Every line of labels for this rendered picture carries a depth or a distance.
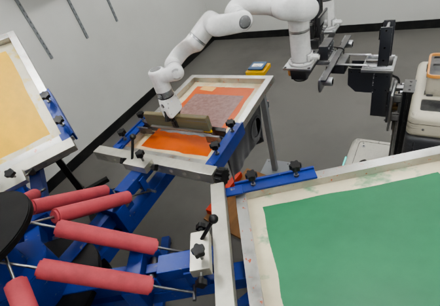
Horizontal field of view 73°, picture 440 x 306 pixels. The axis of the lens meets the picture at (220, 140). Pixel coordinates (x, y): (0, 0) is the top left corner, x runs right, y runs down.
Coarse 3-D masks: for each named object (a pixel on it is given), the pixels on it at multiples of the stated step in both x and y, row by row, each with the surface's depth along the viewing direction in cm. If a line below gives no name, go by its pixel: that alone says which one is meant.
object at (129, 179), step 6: (132, 174) 126; (138, 174) 125; (144, 174) 127; (150, 174) 130; (126, 180) 124; (132, 180) 123; (138, 180) 125; (120, 186) 122; (126, 186) 121; (132, 186) 122; (138, 186) 125; (132, 192) 122
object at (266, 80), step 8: (192, 80) 199; (200, 80) 198; (208, 80) 195; (216, 80) 192; (224, 80) 189; (232, 80) 186; (240, 80) 183; (248, 80) 181; (256, 80) 178; (264, 80) 176; (272, 80) 175; (184, 88) 192; (264, 88) 166; (256, 96) 161; (264, 96) 166; (248, 104) 157; (256, 104) 158; (248, 112) 151; (240, 120) 148; (248, 120) 151; (136, 136) 160; (128, 144) 156; (152, 152) 144; (184, 160) 134; (192, 160) 132; (200, 160) 131
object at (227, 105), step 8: (224, 88) 184; (232, 88) 182; (240, 88) 180; (248, 88) 177; (224, 96) 177; (232, 96) 174; (240, 96) 172; (248, 96) 170; (216, 104) 172; (224, 104) 170; (232, 104) 168; (240, 104) 166; (208, 112) 167; (216, 112) 165; (224, 112) 163; (232, 112) 161; (216, 120) 159; (224, 120) 157; (184, 136) 154; (192, 136) 152; (200, 136) 151; (184, 144) 149; (192, 144) 147; (200, 144) 146; (208, 144) 144; (184, 152) 144; (192, 152) 142; (200, 152) 141; (208, 152) 140
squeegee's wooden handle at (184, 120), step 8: (152, 112) 152; (160, 112) 149; (152, 120) 153; (160, 120) 149; (176, 120) 144; (184, 120) 141; (192, 120) 138; (200, 120) 136; (208, 120) 137; (200, 128) 140; (208, 128) 138
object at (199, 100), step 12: (192, 96) 186; (204, 96) 182; (216, 96) 179; (192, 108) 175; (204, 108) 171; (156, 132) 163; (168, 132) 161; (144, 144) 157; (156, 144) 154; (168, 144) 152
